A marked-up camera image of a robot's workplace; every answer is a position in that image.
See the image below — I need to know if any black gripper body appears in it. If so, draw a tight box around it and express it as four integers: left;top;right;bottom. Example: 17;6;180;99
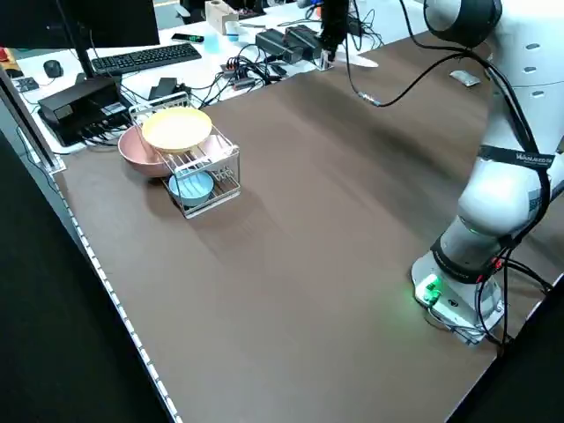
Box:
320;0;352;43

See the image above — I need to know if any small light pink plate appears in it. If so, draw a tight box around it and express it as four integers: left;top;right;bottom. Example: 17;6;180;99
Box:
197;134;234;173

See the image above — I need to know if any yellow plate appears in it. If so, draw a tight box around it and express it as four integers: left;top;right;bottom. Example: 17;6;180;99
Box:
141;108;213;154

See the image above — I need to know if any black ribbed power supply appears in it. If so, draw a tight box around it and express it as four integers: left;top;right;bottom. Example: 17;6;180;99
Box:
255;28;294;63
285;25;323;61

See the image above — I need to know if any grey usb hub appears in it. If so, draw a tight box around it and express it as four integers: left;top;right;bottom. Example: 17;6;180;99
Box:
219;61;256;90

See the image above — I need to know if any wooden box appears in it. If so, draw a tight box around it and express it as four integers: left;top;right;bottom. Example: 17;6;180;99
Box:
204;0;240;30

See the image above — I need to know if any flat black adapter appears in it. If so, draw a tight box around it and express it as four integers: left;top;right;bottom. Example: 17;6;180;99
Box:
148;78;180;100

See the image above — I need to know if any black keyboard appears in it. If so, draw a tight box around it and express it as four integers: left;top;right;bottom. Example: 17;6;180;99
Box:
90;42;203;76

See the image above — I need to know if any blue bowl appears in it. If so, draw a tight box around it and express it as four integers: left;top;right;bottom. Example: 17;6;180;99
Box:
168;171;216;208

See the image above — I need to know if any black computer monitor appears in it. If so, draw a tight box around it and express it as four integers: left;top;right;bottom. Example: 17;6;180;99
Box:
0;0;160;81

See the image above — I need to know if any large pink bowl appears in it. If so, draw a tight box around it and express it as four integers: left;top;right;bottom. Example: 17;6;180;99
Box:
117;125;175;179

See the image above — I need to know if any black computer box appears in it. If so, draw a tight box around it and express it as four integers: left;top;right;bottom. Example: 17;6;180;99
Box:
37;77;133;147

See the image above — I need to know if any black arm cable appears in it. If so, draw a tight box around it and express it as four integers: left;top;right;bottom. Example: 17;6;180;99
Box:
345;0;554;265

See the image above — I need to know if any black desk cable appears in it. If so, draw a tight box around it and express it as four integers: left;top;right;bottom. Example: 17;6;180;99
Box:
193;43;287;109

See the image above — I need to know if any silver wire dish rack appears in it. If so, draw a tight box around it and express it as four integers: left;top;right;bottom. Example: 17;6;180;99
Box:
129;91;241;220

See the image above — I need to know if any black base cable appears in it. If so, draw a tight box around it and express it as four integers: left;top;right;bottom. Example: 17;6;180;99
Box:
478;257;554;352

